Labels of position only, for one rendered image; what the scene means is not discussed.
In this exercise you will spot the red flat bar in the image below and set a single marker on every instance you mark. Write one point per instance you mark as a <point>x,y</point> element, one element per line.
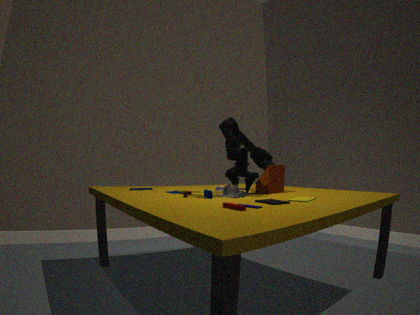
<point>234,206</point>

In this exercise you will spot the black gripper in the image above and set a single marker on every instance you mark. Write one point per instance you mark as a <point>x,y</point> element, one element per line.
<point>250,177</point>

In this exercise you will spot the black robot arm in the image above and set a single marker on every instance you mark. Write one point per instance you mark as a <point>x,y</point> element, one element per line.
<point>234,139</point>

